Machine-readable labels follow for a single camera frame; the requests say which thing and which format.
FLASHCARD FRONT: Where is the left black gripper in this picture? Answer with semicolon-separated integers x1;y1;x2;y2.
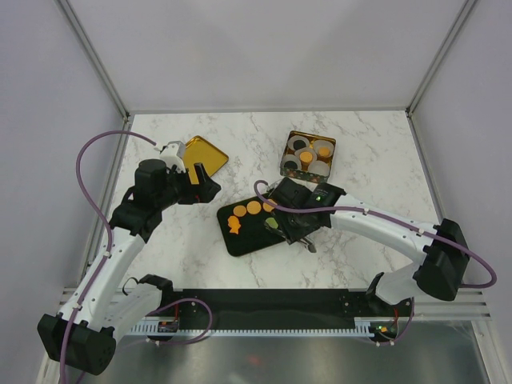
156;163;220;210

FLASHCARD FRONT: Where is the green round cookie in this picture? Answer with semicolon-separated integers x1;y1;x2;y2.
265;218;278;229

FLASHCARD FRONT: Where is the black round cookie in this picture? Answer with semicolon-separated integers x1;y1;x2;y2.
293;140;306;150
283;161;298;170

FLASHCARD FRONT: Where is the orange bitten round cookie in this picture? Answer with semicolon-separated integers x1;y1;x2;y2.
318;147;330;158

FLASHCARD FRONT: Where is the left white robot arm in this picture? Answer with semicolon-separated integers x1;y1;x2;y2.
37;159;221;375

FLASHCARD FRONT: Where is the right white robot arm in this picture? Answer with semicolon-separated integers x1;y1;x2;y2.
266;178;469;316

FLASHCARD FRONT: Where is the gold square tin lid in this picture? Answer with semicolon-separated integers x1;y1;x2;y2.
183;136;229;184

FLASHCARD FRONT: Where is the orange fish cookie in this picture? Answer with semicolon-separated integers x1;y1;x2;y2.
227;215;241;234

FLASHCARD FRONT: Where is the black rectangular tray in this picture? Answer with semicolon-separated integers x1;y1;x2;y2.
217;196;288;257

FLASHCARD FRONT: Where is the white paper cup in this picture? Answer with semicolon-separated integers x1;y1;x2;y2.
307;160;330;177
294;148;317;166
287;135;310;151
313;140;334;158
281;154;302;170

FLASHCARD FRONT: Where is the square cookie tin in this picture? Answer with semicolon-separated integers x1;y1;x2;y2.
279;130;337;184

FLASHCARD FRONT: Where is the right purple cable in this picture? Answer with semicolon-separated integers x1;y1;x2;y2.
254;179;499;289

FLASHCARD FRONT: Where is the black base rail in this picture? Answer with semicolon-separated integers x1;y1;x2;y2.
162;289;411;331

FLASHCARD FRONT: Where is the white slotted cable duct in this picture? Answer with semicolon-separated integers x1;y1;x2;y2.
126;319;374;338

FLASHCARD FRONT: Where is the left aluminium frame post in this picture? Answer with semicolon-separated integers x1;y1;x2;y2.
55;0;130;122

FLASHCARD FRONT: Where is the aluminium frame post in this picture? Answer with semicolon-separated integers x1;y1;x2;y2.
405;0;479;119
55;0;130;122

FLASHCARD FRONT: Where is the right aluminium frame post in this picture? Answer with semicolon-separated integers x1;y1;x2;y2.
405;0;479;119

